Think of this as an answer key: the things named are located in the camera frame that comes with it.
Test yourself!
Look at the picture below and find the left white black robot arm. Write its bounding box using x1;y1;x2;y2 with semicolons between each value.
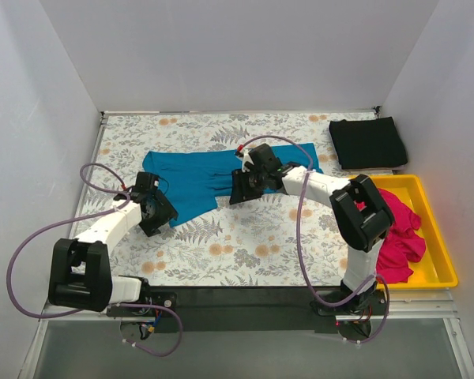
48;172;178;316

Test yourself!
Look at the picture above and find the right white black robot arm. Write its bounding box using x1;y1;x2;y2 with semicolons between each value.
230;144;394;314

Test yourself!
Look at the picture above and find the floral patterned table mat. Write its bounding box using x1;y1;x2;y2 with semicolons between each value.
78;111;374;286

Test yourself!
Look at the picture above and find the folded black t shirt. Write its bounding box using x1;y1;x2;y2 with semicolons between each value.
329;117;408;171

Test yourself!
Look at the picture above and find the magenta pink t shirt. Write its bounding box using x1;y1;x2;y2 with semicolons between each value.
376;189;426;284

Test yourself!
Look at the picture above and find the yellow plastic tray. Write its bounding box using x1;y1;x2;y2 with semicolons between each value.
372;174;458;289

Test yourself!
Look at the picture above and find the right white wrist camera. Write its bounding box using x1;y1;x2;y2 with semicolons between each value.
235;144;254;172

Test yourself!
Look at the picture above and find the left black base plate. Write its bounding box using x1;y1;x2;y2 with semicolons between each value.
106;291;178;317

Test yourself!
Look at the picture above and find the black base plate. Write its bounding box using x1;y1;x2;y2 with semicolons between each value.
310;288;387;317
106;291;178;317

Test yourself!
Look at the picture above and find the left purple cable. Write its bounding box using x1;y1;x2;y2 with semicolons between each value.
6;162;183;357

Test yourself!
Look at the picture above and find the purple cable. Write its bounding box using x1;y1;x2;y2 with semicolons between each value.
236;135;390;345
6;162;183;357

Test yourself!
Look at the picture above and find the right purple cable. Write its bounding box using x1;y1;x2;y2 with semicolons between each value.
236;135;390;345

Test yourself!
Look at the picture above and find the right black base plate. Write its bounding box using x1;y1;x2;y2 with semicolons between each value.
310;288;387;317

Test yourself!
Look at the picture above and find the aluminium frame rail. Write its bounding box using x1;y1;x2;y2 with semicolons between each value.
41;288;459;321

